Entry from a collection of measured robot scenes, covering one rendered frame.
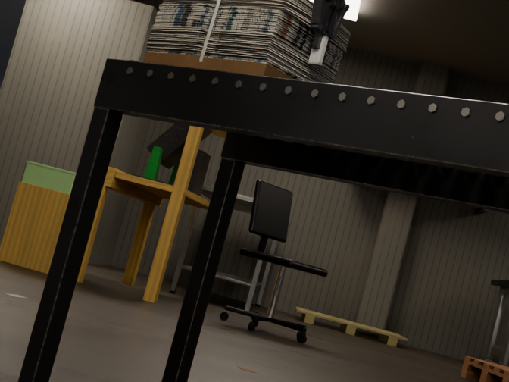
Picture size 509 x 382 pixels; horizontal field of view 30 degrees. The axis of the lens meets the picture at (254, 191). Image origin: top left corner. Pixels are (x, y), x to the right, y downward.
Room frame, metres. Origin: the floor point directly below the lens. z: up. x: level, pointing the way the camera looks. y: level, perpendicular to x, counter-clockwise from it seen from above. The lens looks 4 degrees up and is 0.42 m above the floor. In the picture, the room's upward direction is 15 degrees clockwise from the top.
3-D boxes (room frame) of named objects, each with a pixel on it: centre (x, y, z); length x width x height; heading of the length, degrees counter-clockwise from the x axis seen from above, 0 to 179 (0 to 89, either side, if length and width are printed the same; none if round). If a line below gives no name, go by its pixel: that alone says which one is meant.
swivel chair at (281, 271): (6.33, -0.30, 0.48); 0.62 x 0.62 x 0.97
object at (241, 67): (2.22, 0.02, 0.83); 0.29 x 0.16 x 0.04; 143
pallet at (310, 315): (9.34, -1.23, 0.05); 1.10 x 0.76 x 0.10; 86
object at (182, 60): (2.35, 0.19, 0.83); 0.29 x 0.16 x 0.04; 143
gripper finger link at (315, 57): (2.15, -0.06, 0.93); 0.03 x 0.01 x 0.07; 53
